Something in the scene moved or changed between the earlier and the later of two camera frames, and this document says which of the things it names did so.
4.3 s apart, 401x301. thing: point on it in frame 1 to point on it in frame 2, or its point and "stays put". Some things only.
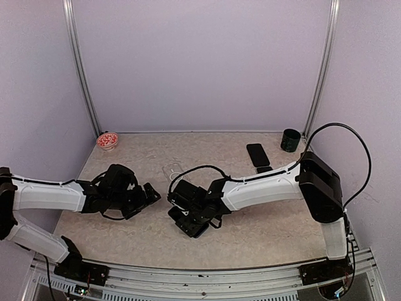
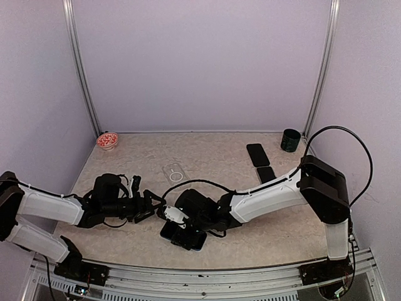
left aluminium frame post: x=79 y=63 stays put
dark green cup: x=290 y=140 stays put
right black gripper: x=189 y=228 to x=182 y=238
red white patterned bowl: x=107 y=141 stays put
